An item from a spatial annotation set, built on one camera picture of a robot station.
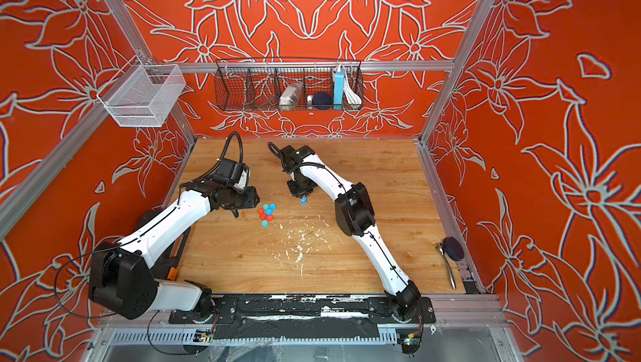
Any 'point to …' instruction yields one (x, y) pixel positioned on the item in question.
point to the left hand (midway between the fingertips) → (256, 197)
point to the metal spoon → (450, 268)
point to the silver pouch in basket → (290, 95)
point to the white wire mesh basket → (142, 95)
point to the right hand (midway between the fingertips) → (296, 195)
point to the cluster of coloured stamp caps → (265, 213)
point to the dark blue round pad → (453, 248)
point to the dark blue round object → (322, 101)
